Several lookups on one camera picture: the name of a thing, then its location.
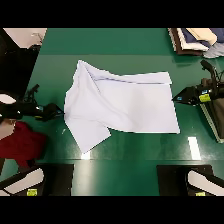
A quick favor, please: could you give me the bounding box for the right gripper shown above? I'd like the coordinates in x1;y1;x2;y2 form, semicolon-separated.
171;85;203;106

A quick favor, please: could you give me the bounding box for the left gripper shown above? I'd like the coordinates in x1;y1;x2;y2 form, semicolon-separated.
41;102;65;123

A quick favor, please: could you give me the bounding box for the white shirt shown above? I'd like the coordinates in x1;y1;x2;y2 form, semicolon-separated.
63;59;181;155

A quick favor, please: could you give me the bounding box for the dark garment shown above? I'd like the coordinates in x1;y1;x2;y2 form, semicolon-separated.
199;96;224;145

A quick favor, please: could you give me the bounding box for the red garment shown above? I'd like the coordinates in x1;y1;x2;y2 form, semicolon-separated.
0;121;48;168

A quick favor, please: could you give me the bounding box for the brown garment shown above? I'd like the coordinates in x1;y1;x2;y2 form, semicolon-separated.
167;27;205;57

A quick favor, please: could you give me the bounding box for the light grey garment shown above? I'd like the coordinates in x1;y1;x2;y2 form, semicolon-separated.
202;41;224;60

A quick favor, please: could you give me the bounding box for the white garment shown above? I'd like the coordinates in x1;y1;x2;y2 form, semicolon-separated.
176;27;210;53

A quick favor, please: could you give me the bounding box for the navy blue garment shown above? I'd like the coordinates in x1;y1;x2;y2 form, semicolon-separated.
181;27;215;48

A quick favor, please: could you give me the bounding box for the cream garment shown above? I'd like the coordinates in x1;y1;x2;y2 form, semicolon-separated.
186;27;218;46

